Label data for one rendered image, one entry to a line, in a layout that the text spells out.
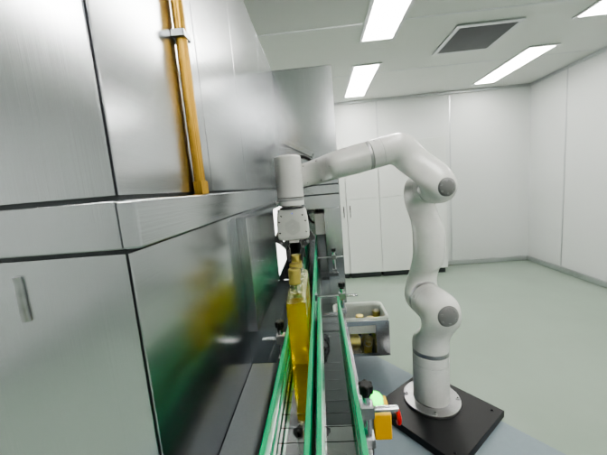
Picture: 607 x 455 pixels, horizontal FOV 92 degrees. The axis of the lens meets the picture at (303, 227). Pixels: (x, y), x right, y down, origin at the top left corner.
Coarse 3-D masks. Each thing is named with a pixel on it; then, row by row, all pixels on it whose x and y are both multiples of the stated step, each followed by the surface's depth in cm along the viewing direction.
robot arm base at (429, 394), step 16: (416, 368) 102; (432, 368) 98; (448, 368) 99; (416, 384) 103; (432, 384) 99; (448, 384) 100; (416, 400) 104; (432, 400) 100; (448, 400) 101; (432, 416) 97; (448, 416) 96
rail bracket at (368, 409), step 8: (360, 384) 57; (368, 384) 56; (360, 392) 56; (368, 392) 55; (360, 400) 58; (368, 400) 56; (360, 408) 56; (368, 408) 56; (376, 408) 57; (384, 408) 57; (392, 408) 57; (368, 416) 56; (368, 424) 57; (368, 432) 57; (368, 440) 57; (368, 448) 57
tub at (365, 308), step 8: (336, 304) 137; (352, 304) 137; (360, 304) 137; (368, 304) 136; (376, 304) 136; (352, 312) 137; (360, 312) 137; (368, 312) 137; (384, 312) 124; (352, 320) 121
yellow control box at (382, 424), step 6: (384, 396) 78; (384, 402) 76; (378, 414) 72; (384, 414) 72; (390, 414) 72; (372, 420) 73; (378, 420) 72; (384, 420) 72; (390, 420) 72; (372, 426) 73; (378, 426) 73; (384, 426) 73; (390, 426) 72; (378, 432) 73; (384, 432) 73; (390, 432) 73; (378, 438) 73; (384, 438) 73; (390, 438) 73
